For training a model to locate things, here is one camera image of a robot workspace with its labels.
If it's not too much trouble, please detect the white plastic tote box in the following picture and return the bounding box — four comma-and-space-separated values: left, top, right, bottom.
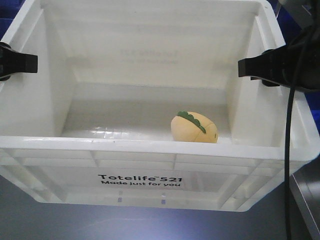
0, 0, 320, 213

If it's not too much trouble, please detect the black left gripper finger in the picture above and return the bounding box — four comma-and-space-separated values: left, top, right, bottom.
0, 42, 38, 81

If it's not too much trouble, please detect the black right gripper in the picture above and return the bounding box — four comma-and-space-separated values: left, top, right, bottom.
238, 24, 320, 93

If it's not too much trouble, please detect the black hanging cable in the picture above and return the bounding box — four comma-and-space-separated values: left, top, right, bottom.
283, 0, 320, 240

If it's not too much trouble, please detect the yellow plush ball green crest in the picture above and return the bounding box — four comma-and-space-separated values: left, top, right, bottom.
170, 111, 219, 144

